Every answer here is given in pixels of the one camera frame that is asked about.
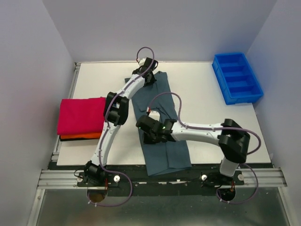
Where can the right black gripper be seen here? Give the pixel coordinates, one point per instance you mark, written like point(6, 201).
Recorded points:
point(146, 140)

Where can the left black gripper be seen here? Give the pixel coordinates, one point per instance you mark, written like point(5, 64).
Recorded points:
point(151, 81)

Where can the grey-blue t shirt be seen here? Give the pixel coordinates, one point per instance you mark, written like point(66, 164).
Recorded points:
point(161, 158)

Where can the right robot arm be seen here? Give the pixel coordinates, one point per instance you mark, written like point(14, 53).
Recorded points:
point(229, 136)

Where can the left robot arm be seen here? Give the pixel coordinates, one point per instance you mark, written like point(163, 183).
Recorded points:
point(115, 115)

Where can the folded orange t shirt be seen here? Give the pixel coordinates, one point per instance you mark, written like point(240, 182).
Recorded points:
point(82, 136)

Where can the folded magenta t shirt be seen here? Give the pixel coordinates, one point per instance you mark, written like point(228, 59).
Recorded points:
point(81, 116)

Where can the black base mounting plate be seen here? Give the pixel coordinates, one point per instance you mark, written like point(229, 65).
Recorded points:
point(123, 180)

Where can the blue plastic bin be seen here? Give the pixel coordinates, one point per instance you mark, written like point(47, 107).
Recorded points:
point(236, 78)

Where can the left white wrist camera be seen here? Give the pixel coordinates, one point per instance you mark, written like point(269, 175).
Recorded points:
point(141, 61)

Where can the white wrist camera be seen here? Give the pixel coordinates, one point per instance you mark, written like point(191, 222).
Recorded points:
point(141, 61)
point(154, 115)

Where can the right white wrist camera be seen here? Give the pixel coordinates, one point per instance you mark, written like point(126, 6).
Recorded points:
point(154, 115)

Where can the left table edge rail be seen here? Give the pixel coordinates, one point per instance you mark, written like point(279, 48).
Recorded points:
point(56, 149)

